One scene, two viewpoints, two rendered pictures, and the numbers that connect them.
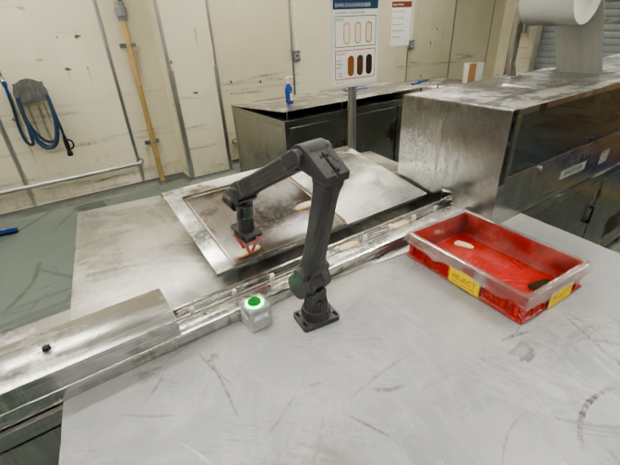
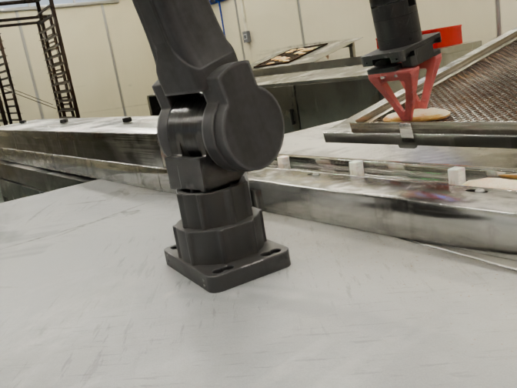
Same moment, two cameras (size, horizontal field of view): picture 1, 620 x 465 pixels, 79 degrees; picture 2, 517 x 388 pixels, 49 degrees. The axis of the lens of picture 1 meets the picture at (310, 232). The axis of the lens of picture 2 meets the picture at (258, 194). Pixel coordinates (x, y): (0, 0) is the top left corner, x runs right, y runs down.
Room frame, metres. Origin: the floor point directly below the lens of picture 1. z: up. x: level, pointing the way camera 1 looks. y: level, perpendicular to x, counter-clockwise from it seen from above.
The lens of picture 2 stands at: (0.90, -0.54, 1.01)
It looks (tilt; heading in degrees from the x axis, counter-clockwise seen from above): 14 degrees down; 88
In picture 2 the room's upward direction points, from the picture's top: 9 degrees counter-clockwise
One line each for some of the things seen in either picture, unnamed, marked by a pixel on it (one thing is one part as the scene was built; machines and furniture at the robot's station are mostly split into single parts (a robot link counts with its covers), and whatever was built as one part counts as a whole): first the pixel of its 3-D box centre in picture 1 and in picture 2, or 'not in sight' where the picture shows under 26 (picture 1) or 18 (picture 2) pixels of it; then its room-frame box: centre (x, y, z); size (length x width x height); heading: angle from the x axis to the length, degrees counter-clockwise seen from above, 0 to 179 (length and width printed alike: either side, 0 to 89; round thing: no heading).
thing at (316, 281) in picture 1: (308, 284); (217, 142); (0.89, 0.01, 0.94); 0.09 x 0.05 x 0.10; 40
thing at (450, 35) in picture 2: not in sight; (418, 40); (2.40, 3.64, 0.93); 0.51 x 0.36 x 0.13; 127
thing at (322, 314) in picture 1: (315, 307); (218, 225); (0.88, -0.01, 0.86); 0.12 x 0.09 x 0.08; 116
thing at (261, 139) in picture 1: (339, 140); not in sight; (3.95, -0.36, 0.51); 1.93 x 1.05 x 1.02; 123
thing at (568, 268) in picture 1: (488, 256); not in sight; (1.08, -0.61, 0.87); 0.49 x 0.34 x 0.10; 30
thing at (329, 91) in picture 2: not in sight; (295, 111); (1.51, 4.25, 0.51); 3.00 x 1.26 x 1.03; 123
